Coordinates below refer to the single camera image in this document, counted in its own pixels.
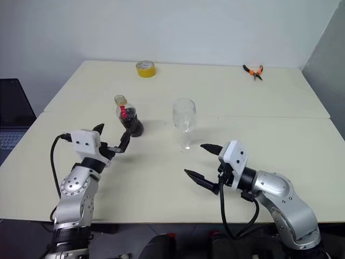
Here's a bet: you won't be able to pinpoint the yellow tape roll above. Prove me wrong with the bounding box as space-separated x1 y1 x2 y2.
135 60 157 79

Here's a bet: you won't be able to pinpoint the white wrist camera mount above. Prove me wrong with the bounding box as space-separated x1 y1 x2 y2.
70 129 113 169
218 140 249 191

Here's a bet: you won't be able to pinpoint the dark soda bottle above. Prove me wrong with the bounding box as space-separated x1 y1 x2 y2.
113 94 144 138

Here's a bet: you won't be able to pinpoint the dark rounded shape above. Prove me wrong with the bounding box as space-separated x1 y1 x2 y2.
209 230 251 259
139 233 178 259

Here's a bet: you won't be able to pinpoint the dark laptop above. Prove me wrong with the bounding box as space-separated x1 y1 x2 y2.
0 78 37 166

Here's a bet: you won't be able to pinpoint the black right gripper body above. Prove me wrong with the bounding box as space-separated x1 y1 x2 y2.
215 161 233 190

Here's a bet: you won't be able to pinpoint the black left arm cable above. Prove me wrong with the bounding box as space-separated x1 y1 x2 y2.
49 133 72 222

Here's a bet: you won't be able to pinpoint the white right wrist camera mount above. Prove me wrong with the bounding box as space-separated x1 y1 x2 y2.
218 140 249 191

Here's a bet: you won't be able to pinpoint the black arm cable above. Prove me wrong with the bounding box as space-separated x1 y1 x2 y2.
49 133 72 222
217 177 261 240

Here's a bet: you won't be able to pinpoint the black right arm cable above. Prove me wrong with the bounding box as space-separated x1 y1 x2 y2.
217 177 261 240

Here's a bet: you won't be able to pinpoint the orange and black pliers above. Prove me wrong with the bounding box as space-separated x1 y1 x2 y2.
242 64 264 81

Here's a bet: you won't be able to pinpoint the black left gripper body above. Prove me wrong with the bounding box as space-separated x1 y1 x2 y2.
98 142 122 160

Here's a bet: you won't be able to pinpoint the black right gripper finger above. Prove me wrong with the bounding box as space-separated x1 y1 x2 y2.
184 168 220 196
199 143 224 156

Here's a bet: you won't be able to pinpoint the clear wine glass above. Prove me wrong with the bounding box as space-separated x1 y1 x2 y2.
172 98 197 153

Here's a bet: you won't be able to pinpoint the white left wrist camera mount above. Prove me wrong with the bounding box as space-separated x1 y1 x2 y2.
70 129 113 169

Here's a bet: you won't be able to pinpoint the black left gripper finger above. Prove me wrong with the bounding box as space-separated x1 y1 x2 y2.
116 130 132 154
91 122 105 136

